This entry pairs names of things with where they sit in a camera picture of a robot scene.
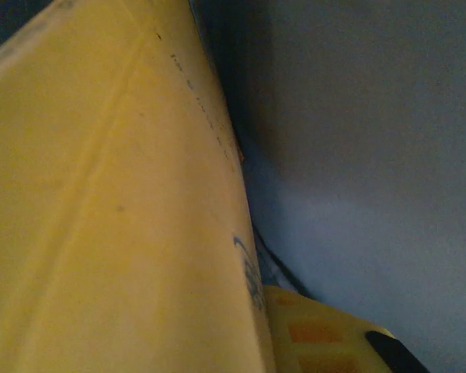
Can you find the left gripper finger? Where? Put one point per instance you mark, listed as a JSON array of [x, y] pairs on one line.
[[326, 342]]

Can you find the navy blue backpack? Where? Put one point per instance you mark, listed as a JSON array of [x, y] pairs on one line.
[[373, 155]]

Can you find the yellow book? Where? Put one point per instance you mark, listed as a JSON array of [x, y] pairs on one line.
[[101, 194]]

